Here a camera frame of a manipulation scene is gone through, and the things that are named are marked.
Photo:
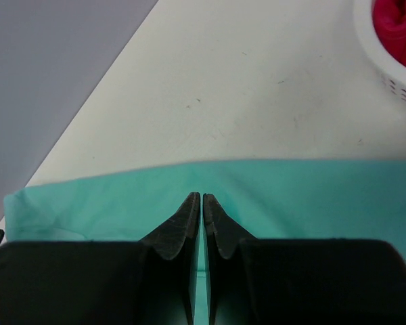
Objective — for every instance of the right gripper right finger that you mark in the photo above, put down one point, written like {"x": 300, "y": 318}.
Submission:
{"x": 299, "y": 281}

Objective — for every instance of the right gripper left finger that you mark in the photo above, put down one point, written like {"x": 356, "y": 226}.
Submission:
{"x": 148, "y": 281}

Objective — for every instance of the mint green t shirt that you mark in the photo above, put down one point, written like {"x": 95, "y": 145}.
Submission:
{"x": 271, "y": 199}

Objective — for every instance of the white plastic basket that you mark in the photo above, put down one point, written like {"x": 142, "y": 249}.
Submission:
{"x": 390, "y": 72}

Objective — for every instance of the magenta t shirt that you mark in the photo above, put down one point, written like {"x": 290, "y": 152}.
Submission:
{"x": 389, "y": 19}

